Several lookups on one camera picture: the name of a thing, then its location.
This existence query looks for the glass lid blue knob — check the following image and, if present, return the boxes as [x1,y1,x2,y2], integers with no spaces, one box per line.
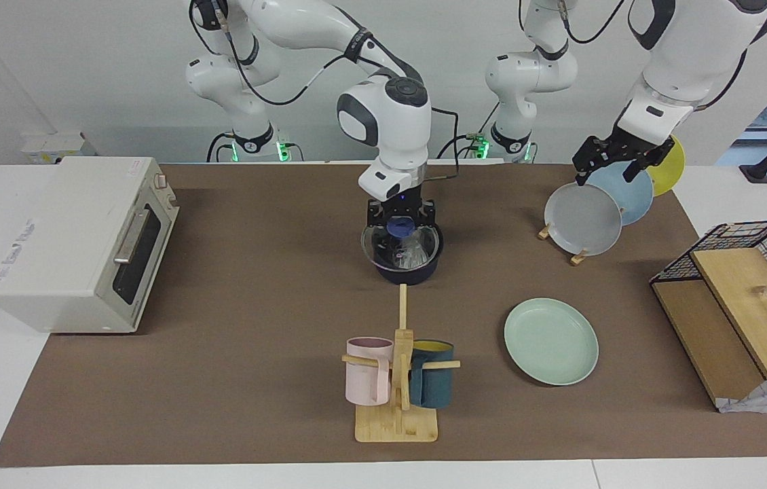
[362,216,441,270]

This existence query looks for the light blue plate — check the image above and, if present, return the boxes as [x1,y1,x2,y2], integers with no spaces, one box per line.
[586,160,655,227]

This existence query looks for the yellow plate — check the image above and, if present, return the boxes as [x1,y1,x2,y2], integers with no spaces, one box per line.
[646,134,686,198]

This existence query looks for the grey plate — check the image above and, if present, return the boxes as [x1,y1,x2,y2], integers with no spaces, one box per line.
[544,181,624,258]

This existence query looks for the wooden plate rack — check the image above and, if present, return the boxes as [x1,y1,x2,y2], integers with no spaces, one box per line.
[538,223,589,266]

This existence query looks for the pale green plate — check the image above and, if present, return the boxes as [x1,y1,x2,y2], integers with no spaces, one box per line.
[504,297,600,387]

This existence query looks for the pink mug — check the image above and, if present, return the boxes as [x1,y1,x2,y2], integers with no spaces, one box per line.
[345,336,395,408]

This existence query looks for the dark teal mug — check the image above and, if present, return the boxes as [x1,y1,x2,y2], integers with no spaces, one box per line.
[409,339,456,410]

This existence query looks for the wooden shelf box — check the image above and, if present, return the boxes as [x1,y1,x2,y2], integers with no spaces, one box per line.
[651,247,767,410]

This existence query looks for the brown table mat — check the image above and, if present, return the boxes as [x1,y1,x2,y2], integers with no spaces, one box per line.
[0,162,767,469]

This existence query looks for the wooden mug tree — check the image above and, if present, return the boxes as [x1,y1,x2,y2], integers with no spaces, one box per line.
[341,283,462,444]

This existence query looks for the cream toaster oven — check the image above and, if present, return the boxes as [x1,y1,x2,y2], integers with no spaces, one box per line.
[0,156,181,335]

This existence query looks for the white power box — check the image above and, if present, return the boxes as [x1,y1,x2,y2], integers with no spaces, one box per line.
[20,132,97,164]

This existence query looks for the black pot blue handle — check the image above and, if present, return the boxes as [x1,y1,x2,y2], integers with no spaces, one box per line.
[360,221,444,287]

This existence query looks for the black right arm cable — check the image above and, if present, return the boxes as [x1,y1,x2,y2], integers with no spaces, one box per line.
[189,0,460,181]

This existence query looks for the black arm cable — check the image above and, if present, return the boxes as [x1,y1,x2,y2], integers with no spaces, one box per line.
[518,0,749,113]
[189,0,460,181]

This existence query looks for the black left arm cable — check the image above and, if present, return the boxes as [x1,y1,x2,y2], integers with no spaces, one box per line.
[518,0,749,113]

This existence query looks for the black wire basket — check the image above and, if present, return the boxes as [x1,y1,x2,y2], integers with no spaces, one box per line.
[650,219,767,314]

